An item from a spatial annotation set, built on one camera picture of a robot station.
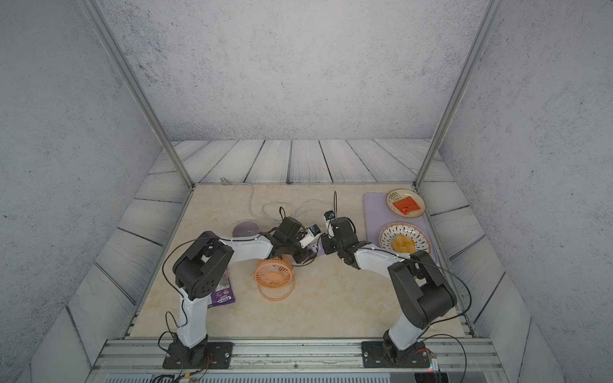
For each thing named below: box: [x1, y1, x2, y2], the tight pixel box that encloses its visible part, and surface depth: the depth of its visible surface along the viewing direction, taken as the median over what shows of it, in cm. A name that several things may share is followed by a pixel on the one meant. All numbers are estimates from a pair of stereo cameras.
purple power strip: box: [316, 237, 327, 257], surface depth 91 cm
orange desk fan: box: [253, 254, 296, 302], surface depth 86 cm
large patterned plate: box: [379, 221, 432, 256], surface depth 101 cm
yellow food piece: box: [391, 233, 417, 254], surface depth 97 cm
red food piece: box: [392, 196, 422, 216], surface depth 113 cm
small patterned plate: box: [386, 188, 426, 219], surface depth 113 cm
